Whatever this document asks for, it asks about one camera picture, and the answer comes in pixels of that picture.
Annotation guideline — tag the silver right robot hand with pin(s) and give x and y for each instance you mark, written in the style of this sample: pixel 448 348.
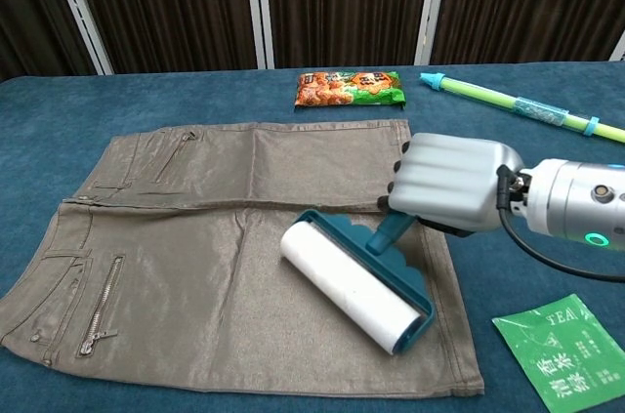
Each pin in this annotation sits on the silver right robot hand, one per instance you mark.
pixel 449 178

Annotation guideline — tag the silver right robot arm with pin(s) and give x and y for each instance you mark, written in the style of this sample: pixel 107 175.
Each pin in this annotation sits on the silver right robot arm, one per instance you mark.
pixel 576 203

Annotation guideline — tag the olive grey zippered skirt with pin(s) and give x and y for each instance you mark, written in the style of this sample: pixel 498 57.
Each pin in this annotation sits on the olive grey zippered skirt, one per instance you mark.
pixel 195 257

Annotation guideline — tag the green blue tube stick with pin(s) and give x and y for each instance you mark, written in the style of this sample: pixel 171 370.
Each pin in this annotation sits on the green blue tube stick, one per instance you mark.
pixel 493 96

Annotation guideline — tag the orange green snack packet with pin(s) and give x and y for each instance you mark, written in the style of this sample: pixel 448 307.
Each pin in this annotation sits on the orange green snack packet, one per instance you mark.
pixel 349 89

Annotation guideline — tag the green tea sachet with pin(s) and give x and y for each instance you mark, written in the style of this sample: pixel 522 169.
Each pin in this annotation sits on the green tea sachet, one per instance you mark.
pixel 561 359

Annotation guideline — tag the dark pleated folding screen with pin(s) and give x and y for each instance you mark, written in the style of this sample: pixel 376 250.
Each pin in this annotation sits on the dark pleated folding screen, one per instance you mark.
pixel 312 3

